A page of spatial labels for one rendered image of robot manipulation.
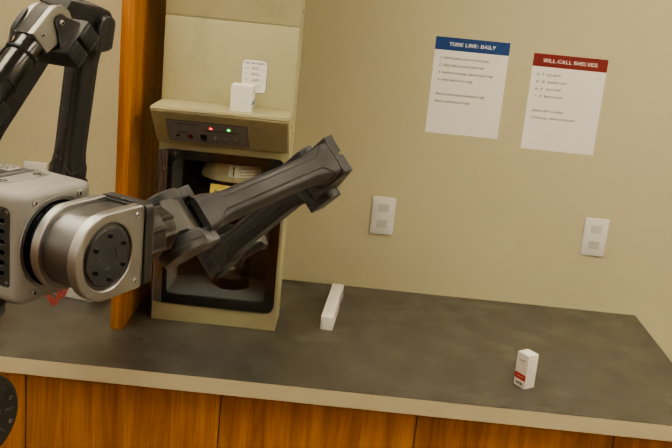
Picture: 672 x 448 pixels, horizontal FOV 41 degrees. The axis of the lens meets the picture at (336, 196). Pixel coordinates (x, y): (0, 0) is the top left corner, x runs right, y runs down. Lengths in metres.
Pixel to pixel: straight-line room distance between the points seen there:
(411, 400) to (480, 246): 0.78
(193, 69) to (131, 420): 0.84
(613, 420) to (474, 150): 0.90
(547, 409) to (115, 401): 0.98
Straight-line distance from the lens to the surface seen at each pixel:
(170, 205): 1.35
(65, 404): 2.20
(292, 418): 2.10
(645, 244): 2.79
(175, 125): 2.12
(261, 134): 2.09
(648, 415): 2.19
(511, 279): 2.73
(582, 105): 2.65
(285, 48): 2.14
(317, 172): 1.55
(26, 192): 1.22
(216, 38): 2.16
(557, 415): 2.10
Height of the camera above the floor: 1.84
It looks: 14 degrees down
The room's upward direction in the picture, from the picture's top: 6 degrees clockwise
